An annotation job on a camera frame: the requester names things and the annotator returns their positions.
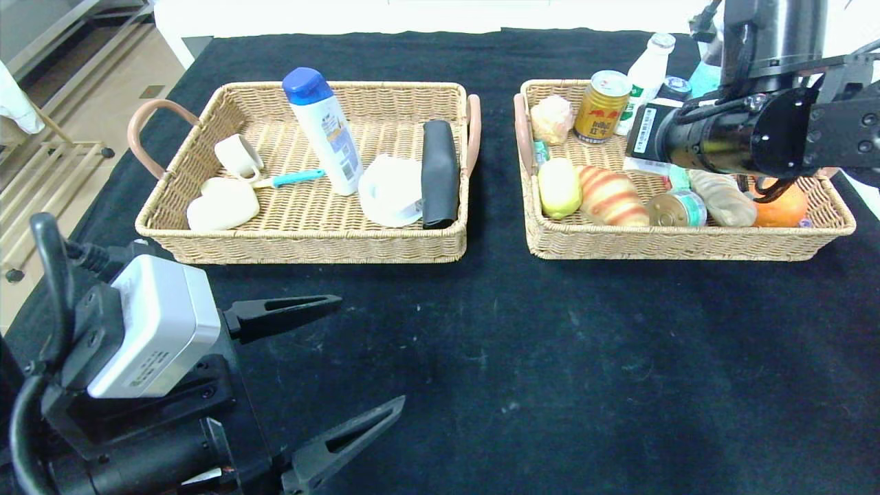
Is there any gold energy drink can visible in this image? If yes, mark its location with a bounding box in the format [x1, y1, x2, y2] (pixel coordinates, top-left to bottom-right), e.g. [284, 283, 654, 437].
[574, 70, 632, 145]

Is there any yellow lemon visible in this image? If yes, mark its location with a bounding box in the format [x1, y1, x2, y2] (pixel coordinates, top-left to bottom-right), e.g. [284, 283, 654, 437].
[538, 158, 584, 221]

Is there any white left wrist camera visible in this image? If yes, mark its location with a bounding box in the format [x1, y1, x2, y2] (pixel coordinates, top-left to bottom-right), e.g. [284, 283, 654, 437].
[87, 254, 222, 399]

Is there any wooden wheeled rack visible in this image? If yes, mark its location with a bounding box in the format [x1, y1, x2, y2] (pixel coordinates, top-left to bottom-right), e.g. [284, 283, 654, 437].
[0, 103, 118, 284]

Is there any white milk bottle green label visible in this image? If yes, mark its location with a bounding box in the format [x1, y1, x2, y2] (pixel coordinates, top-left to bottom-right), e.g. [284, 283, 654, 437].
[614, 33, 676, 137]

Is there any wicker basket with brown handles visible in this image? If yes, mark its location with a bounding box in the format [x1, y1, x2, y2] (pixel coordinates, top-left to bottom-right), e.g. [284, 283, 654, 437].
[514, 79, 857, 262]
[128, 81, 482, 265]

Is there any black leather glasses case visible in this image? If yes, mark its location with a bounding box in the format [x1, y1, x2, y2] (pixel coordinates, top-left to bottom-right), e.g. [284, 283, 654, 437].
[421, 120, 462, 230]

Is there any white furniture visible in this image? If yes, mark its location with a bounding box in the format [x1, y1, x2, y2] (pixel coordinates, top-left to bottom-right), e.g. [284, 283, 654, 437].
[157, 0, 880, 73]

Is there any silver can with green label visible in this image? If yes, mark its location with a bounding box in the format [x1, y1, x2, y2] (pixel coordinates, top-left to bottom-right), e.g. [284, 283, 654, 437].
[646, 189, 707, 228]

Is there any striped brown croissant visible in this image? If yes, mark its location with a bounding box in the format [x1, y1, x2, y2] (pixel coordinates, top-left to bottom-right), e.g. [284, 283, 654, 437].
[577, 165, 651, 228]

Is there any white round container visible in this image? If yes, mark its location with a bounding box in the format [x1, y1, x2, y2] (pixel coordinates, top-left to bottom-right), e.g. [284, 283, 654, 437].
[358, 175, 424, 229]

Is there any cream heart-shaped box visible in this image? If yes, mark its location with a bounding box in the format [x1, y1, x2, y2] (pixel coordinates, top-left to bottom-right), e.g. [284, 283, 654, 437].
[186, 177, 261, 232]

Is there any clear water bottle blue cap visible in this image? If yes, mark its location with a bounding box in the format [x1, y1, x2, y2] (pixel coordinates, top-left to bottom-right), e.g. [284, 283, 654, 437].
[690, 41, 724, 98]

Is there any white shampoo bottle blue cap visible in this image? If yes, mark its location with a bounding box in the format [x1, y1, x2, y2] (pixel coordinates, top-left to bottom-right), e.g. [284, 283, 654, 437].
[283, 67, 366, 197]

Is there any pink and yellow cupcake toy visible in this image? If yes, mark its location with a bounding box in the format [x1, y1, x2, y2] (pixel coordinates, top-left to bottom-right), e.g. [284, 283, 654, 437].
[530, 95, 575, 146]

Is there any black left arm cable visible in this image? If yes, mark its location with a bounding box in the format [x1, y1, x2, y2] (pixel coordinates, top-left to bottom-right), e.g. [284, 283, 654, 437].
[9, 212, 133, 495]

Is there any pale ridged bread loaf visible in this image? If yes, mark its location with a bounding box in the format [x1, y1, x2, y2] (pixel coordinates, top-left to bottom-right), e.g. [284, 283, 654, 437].
[689, 170, 757, 228]

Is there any small cream mug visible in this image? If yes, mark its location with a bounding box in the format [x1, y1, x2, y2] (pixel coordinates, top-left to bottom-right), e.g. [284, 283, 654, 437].
[214, 135, 265, 183]

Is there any smooth black right arm cable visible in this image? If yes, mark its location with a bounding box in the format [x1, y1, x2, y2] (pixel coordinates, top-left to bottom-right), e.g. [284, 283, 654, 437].
[689, 0, 727, 45]

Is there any white hanging cloth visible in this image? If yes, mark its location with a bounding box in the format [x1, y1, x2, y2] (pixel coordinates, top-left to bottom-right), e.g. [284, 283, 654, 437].
[0, 58, 46, 135]

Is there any orange fruit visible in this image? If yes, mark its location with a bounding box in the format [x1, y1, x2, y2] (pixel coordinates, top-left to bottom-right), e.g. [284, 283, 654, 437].
[751, 177, 809, 228]

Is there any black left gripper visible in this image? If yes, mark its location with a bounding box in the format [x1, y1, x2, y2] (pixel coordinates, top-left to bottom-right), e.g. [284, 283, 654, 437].
[69, 294, 406, 495]

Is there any grey metal shelf frame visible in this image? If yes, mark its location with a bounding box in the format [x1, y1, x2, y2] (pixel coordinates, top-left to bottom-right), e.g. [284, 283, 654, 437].
[0, 0, 157, 90]

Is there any white teacup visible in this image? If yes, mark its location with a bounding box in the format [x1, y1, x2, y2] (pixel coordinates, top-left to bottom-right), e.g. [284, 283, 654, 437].
[360, 155, 424, 215]

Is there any black left camera bracket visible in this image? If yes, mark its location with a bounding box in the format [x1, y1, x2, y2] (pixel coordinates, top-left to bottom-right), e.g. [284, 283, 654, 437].
[41, 285, 239, 448]

